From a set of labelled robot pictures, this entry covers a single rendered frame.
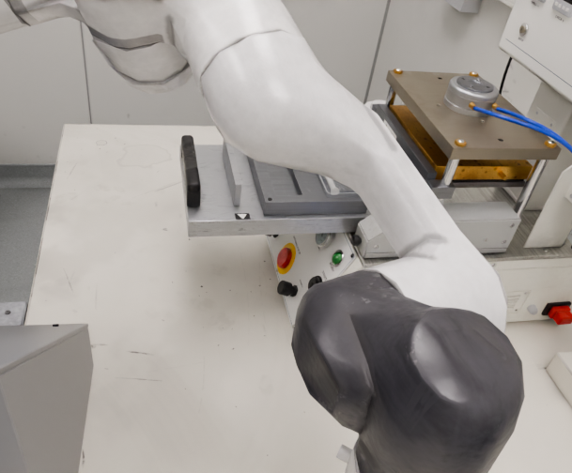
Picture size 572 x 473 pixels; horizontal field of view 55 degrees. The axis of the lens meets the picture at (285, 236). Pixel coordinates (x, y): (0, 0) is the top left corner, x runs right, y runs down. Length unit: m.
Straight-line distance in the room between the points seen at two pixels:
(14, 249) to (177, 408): 1.56
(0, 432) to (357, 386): 0.28
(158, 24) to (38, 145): 2.04
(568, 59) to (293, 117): 0.61
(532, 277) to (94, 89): 1.86
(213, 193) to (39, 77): 1.63
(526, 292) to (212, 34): 0.75
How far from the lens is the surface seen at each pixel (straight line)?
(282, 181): 0.89
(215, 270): 1.05
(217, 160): 0.95
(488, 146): 0.85
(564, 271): 1.07
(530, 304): 1.09
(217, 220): 0.81
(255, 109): 0.47
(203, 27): 0.52
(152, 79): 0.63
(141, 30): 0.56
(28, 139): 2.56
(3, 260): 2.28
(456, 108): 0.93
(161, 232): 1.14
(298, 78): 0.48
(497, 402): 0.35
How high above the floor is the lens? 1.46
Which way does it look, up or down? 38 degrees down
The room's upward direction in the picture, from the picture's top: 9 degrees clockwise
